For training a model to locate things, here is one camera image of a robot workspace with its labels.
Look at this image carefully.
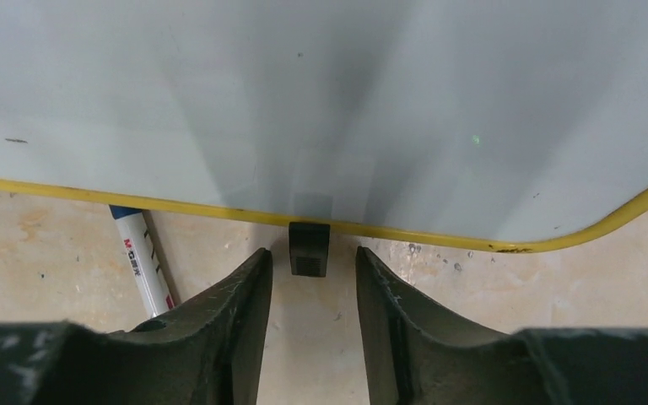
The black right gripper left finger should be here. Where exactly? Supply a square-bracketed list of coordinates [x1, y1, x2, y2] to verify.
[0, 248, 273, 404]

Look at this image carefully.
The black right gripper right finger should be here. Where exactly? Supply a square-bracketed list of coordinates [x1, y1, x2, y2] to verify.
[355, 247, 648, 404]

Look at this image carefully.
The white blue marker pen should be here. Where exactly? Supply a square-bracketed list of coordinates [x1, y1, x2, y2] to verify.
[109, 205, 176, 318]

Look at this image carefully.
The yellow framed whiteboard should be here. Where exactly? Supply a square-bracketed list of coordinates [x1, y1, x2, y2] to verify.
[0, 1, 648, 253]

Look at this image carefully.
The black whiteboard stand clip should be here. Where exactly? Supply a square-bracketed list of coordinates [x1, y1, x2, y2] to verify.
[288, 222, 331, 278]

